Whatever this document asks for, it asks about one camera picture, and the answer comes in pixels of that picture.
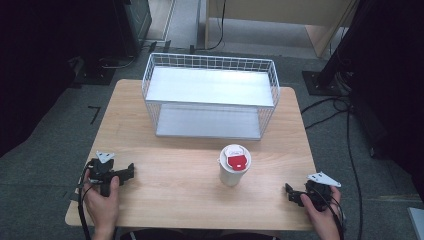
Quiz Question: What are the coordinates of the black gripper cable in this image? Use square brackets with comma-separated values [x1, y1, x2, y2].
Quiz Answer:
[76, 161, 95, 240]
[312, 188, 347, 240]

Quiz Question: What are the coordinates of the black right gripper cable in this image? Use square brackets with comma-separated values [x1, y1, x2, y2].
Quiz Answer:
[312, 188, 347, 240]

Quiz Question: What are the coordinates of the pale flat panel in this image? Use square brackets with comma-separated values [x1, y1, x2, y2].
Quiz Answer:
[406, 206, 424, 240]

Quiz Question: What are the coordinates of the white cup with red label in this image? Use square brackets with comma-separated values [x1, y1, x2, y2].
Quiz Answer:
[217, 143, 253, 188]

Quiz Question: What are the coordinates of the black stand with base plate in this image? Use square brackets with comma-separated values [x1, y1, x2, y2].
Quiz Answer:
[301, 0, 384, 98]

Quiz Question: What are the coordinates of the white wire shelf rack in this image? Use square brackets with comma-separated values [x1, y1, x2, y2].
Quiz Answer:
[141, 52, 281, 141]

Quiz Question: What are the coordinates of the light wooden furniture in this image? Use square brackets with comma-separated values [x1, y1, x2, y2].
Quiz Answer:
[204, 0, 360, 59]

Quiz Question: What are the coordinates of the person's right hand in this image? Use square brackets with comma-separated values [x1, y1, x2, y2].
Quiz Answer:
[299, 185, 343, 236]

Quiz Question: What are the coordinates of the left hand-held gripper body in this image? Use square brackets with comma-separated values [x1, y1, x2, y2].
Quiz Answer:
[87, 150, 118, 198]

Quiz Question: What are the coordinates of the black cabinet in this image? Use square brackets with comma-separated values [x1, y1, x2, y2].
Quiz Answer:
[111, 0, 153, 58]

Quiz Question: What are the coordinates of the long black floor cable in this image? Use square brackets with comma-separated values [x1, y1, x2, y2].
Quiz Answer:
[300, 95, 365, 240]

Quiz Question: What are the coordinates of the person's left hand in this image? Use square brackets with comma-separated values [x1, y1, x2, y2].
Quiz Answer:
[82, 169, 121, 234]

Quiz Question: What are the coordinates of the thin black floor cable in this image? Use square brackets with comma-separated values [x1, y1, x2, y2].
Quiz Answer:
[99, 54, 138, 70]

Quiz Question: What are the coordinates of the black hanging cable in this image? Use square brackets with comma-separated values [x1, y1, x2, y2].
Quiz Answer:
[189, 0, 228, 54]

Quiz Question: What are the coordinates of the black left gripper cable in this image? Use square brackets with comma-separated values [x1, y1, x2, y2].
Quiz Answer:
[76, 161, 95, 240]

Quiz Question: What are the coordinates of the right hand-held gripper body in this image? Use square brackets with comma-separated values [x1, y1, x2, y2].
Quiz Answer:
[303, 171, 342, 213]

